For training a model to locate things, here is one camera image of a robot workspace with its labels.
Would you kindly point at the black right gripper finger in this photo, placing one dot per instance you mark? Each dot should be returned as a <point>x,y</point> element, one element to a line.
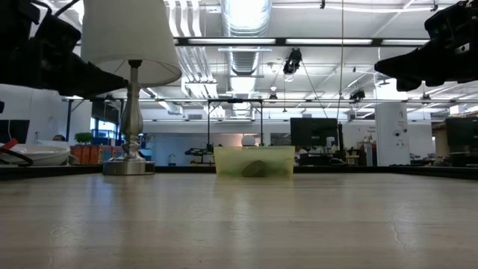
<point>414,63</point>
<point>407,86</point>

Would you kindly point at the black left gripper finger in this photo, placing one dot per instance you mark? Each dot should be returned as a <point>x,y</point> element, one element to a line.
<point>93,78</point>

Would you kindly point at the small wide black rubber band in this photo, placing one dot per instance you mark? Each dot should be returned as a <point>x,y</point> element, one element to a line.
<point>254,170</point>

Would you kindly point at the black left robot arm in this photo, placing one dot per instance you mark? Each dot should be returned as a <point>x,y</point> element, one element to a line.
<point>15,18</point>

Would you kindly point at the yellow translucent plastic bin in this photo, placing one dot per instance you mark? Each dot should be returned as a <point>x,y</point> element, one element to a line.
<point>276,157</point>

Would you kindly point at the white pillar cabinet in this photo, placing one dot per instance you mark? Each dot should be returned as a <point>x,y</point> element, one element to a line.
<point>392,130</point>

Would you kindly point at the white shade silver table lamp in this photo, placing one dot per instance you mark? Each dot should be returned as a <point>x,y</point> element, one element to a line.
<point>130,37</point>

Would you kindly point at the small potted green plant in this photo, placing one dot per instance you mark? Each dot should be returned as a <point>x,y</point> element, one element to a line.
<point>84,138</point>

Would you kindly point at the person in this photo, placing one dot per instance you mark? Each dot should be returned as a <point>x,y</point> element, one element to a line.
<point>59,138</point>

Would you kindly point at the row of orange boxes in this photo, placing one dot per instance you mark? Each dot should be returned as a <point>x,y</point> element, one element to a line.
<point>89,154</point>

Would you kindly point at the large dark screen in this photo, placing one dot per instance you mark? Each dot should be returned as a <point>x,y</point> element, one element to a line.
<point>463,138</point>

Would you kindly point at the red strip object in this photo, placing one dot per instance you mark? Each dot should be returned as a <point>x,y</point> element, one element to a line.
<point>9,143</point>

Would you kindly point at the white bowl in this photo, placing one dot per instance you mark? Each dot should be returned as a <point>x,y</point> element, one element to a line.
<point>45,155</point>

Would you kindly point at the black overhead light bar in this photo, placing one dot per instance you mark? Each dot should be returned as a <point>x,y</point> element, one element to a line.
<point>280,42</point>

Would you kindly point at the white globe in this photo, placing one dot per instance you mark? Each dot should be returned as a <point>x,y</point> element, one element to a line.
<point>248,141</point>

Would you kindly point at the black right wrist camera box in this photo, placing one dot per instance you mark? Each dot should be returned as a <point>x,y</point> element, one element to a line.
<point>453,20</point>

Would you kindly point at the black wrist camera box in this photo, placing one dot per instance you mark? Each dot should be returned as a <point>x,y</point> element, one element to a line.
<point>59,33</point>
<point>453,20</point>

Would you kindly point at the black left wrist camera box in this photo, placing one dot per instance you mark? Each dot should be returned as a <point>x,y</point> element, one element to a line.
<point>59,33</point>

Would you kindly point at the black hanging camera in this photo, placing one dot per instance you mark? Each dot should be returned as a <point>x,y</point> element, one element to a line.
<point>293,61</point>
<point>357,94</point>

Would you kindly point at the black aluminium table frame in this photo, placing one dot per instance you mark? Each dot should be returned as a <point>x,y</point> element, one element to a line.
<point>373,170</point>

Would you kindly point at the black metal stand frame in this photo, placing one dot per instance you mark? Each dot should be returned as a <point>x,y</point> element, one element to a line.
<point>235,100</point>

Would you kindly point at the silver ventilation duct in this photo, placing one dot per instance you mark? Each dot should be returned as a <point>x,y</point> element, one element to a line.
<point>246,15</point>

